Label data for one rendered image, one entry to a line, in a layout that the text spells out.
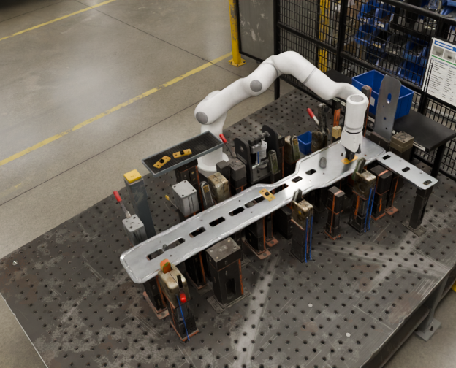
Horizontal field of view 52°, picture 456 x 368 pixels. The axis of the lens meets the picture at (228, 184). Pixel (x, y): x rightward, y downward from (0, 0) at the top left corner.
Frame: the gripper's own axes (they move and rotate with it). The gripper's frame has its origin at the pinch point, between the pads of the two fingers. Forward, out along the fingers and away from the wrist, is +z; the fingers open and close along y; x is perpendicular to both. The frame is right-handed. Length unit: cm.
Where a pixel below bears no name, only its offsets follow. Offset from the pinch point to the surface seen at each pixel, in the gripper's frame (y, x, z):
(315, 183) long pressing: 2.6, -24.4, 3.3
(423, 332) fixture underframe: 55, 16, 102
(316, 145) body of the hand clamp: -20.6, -2.5, 5.0
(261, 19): -246, 129, 41
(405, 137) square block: 9.4, 27.8, -2.6
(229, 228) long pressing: 2, -72, 3
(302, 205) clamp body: 13.4, -41.7, -1.1
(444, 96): 8, 54, -14
